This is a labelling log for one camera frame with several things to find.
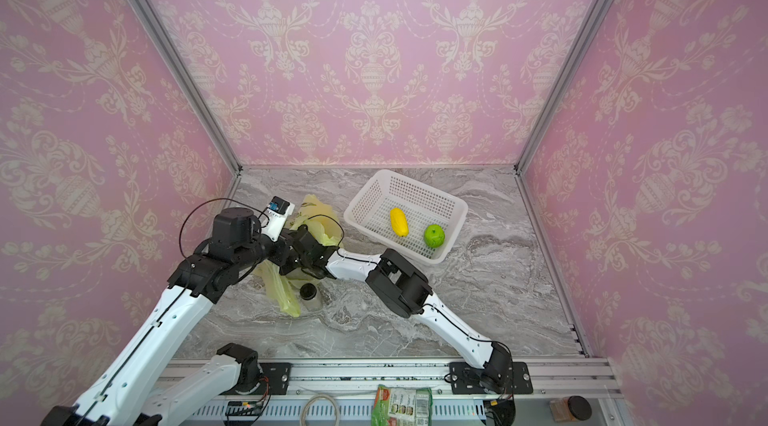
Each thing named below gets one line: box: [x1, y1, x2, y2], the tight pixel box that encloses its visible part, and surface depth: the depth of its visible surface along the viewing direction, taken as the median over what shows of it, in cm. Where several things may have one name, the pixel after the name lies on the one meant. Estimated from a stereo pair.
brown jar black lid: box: [549, 395, 592, 423], surface depth 64 cm
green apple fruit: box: [424, 224, 446, 248], surface depth 96 cm
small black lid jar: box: [299, 282, 324, 313], surface depth 82 cm
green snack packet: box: [371, 384, 433, 426], surface depth 70 cm
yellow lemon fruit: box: [390, 207, 409, 237], surface depth 101 cm
